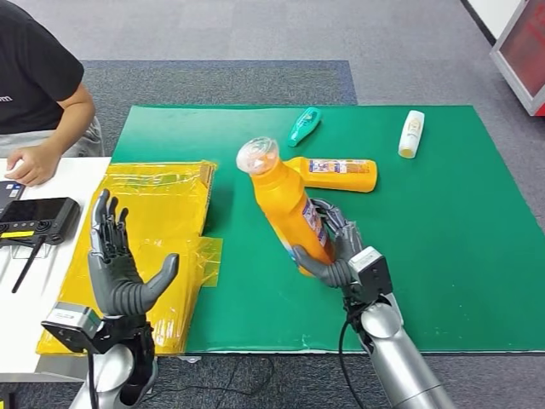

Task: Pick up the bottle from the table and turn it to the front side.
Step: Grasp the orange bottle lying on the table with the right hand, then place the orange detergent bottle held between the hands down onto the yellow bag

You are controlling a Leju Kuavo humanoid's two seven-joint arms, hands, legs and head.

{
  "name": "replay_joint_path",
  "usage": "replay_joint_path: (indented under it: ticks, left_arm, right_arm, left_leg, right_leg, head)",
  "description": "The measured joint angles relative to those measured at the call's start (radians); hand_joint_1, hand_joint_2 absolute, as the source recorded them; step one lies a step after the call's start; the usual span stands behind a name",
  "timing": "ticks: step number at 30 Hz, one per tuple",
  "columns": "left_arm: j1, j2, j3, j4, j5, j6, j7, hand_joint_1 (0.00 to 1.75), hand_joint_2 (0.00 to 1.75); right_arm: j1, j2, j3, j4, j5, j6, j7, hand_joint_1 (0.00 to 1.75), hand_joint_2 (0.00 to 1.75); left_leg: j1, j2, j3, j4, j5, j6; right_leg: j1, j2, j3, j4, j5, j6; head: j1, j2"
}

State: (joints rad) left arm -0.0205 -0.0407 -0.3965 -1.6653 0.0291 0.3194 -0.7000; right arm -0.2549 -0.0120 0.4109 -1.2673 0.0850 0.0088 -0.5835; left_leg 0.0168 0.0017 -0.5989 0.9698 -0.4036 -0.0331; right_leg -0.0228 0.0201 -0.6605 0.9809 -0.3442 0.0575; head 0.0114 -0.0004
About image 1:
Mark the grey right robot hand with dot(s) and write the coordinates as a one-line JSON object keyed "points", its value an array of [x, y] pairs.
{"points": [[347, 243]]}

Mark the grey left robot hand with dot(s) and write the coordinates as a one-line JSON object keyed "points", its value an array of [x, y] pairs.
{"points": [[112, 282]]}

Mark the orange bottle with clear cap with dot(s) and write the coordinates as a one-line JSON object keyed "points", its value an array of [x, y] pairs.
{"points": [[281, 209], [353, 178]]}

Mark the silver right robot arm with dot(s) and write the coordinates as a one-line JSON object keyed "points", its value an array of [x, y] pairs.
{"points": [[396, 361]]}

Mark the person's left forearm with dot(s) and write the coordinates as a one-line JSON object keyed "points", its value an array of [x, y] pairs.
{"points": [[75, 119]]}

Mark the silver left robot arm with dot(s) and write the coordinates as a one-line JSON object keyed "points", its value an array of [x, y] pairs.
{"points": [[111, 372]]}

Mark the teal plastic bottle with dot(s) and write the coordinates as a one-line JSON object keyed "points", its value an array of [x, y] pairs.
{"points": [[304, 126]]}

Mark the white plastic bottle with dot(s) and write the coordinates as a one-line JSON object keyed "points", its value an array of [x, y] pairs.
{"points": [[411, 134]]}

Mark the yellow plastic bag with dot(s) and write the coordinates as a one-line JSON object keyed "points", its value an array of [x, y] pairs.
{"points": [[148, 226]]}

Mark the green table mat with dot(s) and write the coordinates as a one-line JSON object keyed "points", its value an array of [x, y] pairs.
{"points": [[426, 271]]}

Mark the black controller with antenna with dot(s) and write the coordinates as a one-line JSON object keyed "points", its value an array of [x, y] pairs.
{"points": [[42, 216]]}

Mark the person's left hand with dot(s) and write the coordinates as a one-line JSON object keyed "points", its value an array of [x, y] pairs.
{"points": [[33, 165]]}

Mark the dark tablet device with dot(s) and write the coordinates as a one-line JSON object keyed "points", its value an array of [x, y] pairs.
{"points": [[9, 193]]}

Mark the red and white cabinet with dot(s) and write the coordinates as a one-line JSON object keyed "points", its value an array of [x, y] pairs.
{"points": [[525, 49]]}

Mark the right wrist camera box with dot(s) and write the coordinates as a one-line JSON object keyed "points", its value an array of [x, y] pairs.
{"points": [[372, 274]]}

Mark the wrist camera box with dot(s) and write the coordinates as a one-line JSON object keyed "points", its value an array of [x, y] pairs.
{"points": [[72, 327], [372, 274]]}

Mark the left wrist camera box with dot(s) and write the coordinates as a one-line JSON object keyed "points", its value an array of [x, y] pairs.
{"points": [[72, 327]]}

